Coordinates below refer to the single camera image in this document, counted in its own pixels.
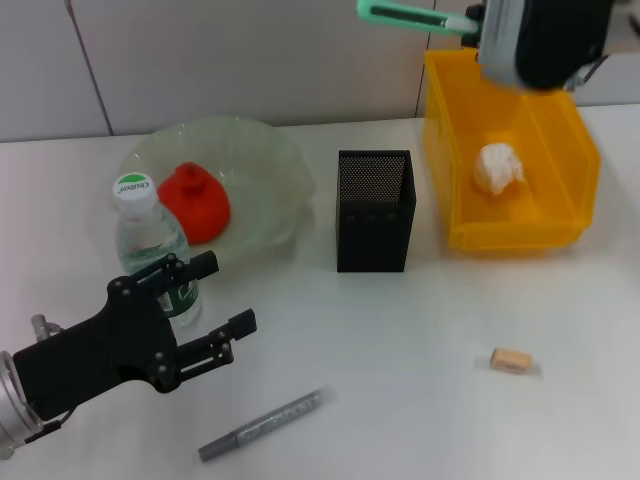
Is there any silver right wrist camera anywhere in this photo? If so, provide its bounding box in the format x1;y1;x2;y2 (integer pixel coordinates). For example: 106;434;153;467
477;0;616;95

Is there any gripper cable with plug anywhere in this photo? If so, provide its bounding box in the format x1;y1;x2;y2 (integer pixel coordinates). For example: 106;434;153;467
563;53;610;92
22;404;79;444

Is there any clear green-label water bottle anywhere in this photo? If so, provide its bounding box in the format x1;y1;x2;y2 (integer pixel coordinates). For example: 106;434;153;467
110;172;204;329

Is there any black mesh pen holder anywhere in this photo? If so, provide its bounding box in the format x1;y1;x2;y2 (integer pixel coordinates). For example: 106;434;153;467
335;148;417;274

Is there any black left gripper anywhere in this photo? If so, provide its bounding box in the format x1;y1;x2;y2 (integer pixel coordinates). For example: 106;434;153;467
12;249;259;421

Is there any mint green utility knife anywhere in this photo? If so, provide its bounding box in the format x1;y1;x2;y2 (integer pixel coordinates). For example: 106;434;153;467
356;0;480;35

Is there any right gripper cable with plug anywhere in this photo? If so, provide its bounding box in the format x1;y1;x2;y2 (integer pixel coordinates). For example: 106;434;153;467
563;53;610;92

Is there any white paper ball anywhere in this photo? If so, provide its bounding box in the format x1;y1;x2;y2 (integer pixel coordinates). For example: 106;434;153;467
469;142;526;196

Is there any red-orange fruit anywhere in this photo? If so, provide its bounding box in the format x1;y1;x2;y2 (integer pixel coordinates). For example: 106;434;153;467
157;161;232;245

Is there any silver glitter pen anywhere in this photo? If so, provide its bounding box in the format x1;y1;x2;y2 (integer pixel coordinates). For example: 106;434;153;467
197;388;324;462

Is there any yellow plastic bin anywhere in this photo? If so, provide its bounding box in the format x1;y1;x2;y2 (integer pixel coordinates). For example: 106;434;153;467
423;46;602;251

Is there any small tan cork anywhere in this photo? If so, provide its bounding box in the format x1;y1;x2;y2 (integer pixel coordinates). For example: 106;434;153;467
474;347;544;380

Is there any left gripper cable with plug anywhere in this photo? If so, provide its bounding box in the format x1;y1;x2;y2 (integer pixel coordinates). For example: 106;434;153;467
22;404;79;444

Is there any translucent green fruit plate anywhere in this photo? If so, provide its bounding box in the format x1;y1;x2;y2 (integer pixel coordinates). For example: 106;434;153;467
119;115;317;276

